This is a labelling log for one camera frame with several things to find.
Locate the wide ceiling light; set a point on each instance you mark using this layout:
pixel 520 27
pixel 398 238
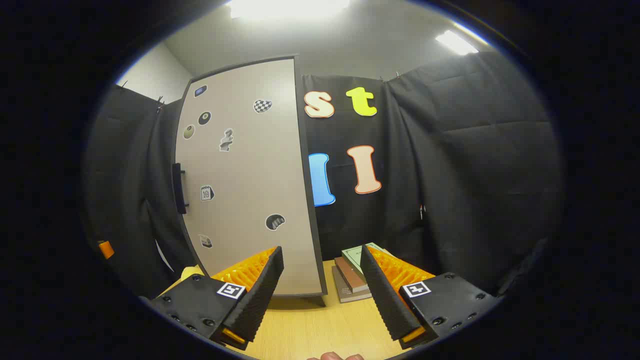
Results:
pixel 287 7

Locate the green book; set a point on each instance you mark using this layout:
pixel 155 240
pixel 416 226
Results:
pixel 354 257

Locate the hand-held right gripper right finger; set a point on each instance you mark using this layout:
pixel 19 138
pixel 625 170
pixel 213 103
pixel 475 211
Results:
pixel 385 295

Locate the dark grey cabinet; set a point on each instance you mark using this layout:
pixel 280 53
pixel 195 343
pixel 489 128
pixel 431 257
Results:
pixel 321 280

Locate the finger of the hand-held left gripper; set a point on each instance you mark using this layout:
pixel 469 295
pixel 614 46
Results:
pixel 106 249

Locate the grey book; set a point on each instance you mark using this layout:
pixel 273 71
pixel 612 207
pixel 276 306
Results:
pixel 347 296

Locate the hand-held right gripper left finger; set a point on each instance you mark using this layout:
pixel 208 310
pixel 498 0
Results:
pixel 260 295

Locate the narrow ceiling light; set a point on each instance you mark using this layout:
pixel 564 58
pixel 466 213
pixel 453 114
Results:
pixel 456 42

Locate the grey cabinet door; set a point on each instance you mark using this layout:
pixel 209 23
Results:
pixel 250 165

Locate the black backdrop cloth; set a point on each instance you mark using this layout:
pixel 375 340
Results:
pixel 475 175

